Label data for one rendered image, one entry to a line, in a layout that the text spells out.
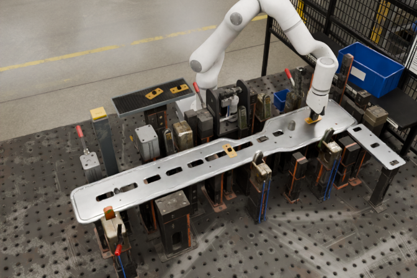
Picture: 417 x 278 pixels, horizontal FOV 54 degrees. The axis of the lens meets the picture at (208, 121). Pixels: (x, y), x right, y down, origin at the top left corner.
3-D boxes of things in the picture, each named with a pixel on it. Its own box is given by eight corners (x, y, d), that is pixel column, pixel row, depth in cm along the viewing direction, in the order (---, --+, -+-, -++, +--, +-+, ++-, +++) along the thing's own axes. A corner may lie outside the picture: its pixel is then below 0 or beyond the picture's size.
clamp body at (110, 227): (120, 292, 167) (105, 245, 143) (110, 262, 177) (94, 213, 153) (144, 281, 171) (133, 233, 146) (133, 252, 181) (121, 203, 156)
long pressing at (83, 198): (80, 233, 155) (79, 231, 154) (67, 190, 170) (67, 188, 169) (360, 125, 200) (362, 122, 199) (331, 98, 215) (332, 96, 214)
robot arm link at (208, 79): (191, 85, 224) (190, 48, 207) (208, 69, 235) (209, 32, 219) (210, 92, 219) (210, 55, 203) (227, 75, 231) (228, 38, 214)
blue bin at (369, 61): (378, 98, 208) (385, 78, 199) (332, 71, 226) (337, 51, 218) (398, 87, 215) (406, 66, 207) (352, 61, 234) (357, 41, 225)
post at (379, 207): (378, 213, 196) (396, 174, 176) (362, 197, 203) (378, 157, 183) (388, 208, 198) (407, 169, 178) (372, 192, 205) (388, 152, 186)
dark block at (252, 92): (244, 155, 224) (249, 95, 196) (237, 147, 228) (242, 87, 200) (252, 152, 225) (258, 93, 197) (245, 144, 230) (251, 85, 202)
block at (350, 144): (336, 192, 205) (349, 154, 186) (322, 177, 213) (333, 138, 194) (350, 185, 208) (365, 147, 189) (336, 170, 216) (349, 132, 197)
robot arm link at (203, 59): (214, 65, 221) (198, 80, 211) (198, 49, 220) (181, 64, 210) (267, 7, 182) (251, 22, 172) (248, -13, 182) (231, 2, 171)
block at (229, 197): (227, 201, 201) (229, 161, 182) (215, 182, 210) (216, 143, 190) (236, 197, 203) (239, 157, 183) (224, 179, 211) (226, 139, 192)
